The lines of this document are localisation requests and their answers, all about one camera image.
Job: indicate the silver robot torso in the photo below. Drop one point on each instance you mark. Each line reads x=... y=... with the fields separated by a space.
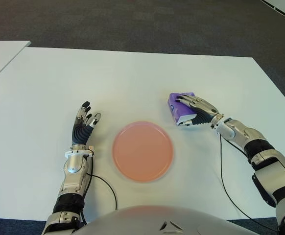
x=142 y=220

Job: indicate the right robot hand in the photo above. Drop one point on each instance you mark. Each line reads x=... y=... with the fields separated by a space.
x=206 y=112

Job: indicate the pink round plate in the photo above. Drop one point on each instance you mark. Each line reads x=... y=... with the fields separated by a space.
x=142 y=151

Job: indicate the purple tissue paper pack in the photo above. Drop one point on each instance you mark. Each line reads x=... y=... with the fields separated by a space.
x=181 y=111

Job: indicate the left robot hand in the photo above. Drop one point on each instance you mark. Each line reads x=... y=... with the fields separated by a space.
x=80 y=133

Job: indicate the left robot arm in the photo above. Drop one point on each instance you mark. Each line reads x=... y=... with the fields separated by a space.
x=71 y=169

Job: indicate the white side table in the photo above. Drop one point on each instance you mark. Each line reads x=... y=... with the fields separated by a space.
x=0 y=56

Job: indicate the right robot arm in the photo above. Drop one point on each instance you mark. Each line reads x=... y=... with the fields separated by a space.
x=267 y=176

